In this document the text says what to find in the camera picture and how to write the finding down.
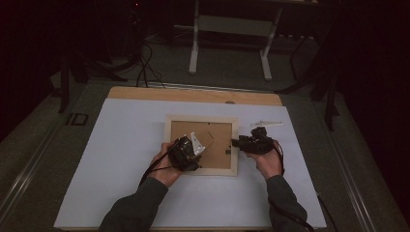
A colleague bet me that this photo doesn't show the person's right hand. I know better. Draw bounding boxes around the person's right hand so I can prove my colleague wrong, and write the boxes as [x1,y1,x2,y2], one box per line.
[246,150,283,181]

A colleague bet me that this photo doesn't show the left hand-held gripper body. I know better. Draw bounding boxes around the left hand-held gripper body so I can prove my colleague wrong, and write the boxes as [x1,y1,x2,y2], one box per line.
[167,131,206,172]

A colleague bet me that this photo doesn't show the black floor socket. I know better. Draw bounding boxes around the black floor socket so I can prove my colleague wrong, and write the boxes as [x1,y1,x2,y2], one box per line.
[66,111,90,127]

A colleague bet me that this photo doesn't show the white paper sheet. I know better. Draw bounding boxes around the white paper sheet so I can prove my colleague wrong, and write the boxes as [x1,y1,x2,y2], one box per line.
[53,98,328,229]

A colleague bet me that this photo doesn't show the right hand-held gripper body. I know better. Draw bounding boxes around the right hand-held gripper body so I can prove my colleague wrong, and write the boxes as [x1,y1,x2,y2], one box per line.
[246,120,284,155]

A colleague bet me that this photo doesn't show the black floor cables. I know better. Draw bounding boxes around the black floor cables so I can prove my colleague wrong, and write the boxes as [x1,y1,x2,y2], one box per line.
[134,42,167,90]

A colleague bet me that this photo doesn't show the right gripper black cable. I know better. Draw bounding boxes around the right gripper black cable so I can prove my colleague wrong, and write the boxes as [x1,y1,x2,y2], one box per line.
[269,139,337,232]

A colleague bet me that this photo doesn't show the wooden picture frame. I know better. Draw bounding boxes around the wooden picture frame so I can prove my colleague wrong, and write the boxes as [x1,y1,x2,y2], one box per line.
[163,114,240,177]

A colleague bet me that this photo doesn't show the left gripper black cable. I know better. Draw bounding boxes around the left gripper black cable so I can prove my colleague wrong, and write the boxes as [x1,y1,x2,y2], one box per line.
[138,138,180,188]

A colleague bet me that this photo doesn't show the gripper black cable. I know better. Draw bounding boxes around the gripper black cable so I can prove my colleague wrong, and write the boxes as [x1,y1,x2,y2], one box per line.
[138,138,180,188]
[269,139,337,232]

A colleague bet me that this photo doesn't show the white metal stand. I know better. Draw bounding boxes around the white metal stand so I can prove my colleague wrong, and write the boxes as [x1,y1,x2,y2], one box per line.
[188,0,284,81]

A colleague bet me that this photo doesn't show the silver floor rail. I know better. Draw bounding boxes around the silver floor rail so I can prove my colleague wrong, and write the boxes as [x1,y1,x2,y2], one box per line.
[313,96,378,232]
[0,122,62,223]

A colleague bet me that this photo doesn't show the black metal stand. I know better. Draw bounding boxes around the black metal stand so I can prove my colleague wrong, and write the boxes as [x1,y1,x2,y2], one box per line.
[57,47,129,114]
[275,32,341,131]

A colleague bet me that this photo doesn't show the person's left hand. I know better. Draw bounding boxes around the person's left hand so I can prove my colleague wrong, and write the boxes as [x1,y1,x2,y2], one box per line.
[148,142,184,189]

